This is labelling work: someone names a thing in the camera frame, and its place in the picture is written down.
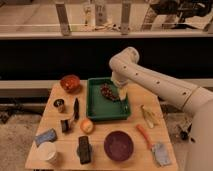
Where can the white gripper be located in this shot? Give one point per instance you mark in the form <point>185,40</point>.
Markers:
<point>122,92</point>

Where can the dark red grape bunch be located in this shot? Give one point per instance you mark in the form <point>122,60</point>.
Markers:
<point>106,92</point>

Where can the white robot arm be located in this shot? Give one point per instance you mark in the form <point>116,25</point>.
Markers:
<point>190,98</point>

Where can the small metal cup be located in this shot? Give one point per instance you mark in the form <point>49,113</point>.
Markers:
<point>59,104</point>

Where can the white paper cup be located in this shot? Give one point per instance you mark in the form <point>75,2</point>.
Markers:
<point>47,152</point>

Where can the green plastic tray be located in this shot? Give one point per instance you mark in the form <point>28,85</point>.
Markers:
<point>99,108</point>

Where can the yellow banana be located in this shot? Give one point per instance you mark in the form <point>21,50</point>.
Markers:
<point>150,118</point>

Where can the orange apple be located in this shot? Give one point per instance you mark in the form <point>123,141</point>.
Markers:
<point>87,126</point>

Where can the red-brown bowl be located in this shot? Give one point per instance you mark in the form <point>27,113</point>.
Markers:
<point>70,83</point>

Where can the purple bowl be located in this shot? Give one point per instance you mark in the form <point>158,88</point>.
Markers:
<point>118,146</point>

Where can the black wheeled stand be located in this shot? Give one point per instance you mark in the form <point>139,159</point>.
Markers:
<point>184,134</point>

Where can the blue sponge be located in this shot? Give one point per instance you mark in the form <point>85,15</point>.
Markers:
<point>48,136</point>

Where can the orange-handled spatula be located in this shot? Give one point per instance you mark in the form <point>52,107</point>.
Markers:
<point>159,151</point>

